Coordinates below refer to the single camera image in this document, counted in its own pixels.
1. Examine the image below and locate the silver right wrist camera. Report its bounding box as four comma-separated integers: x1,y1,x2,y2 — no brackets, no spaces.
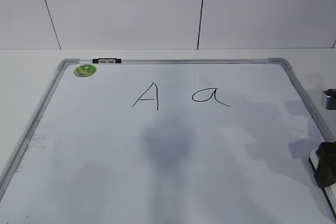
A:
322,89,336,110

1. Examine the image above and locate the round green magnet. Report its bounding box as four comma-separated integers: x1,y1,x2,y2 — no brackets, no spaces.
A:
74,64,97,78

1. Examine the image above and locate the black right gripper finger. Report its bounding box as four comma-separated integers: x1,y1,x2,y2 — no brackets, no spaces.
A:
314,142,335,188

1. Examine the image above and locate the white board eraser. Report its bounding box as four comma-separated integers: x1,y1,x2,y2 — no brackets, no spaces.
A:
309,149,335,218

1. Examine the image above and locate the white board with grey frame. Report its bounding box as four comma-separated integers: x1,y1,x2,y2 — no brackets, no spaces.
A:
1,58,335,223

